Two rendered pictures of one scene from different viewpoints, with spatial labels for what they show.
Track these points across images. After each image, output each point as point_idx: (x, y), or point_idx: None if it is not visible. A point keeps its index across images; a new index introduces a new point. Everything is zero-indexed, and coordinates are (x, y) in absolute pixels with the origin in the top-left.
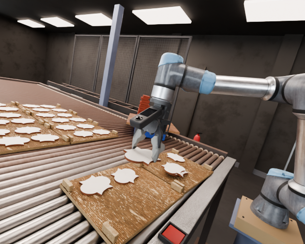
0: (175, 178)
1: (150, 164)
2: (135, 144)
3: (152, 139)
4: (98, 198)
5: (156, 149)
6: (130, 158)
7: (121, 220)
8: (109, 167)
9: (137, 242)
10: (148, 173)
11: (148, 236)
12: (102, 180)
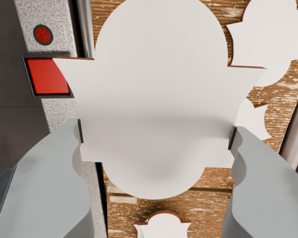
0: (146, 211)
1: (220, 213)
2: (238, 147)
3: (74, 208)
4: (223, 12)
5: (30, 153)
6: (153, 3)
7: None
8: (297, 132)
9: (81, 8)
10: (201, 183)
11: (83, 43)
12: (267, 66)
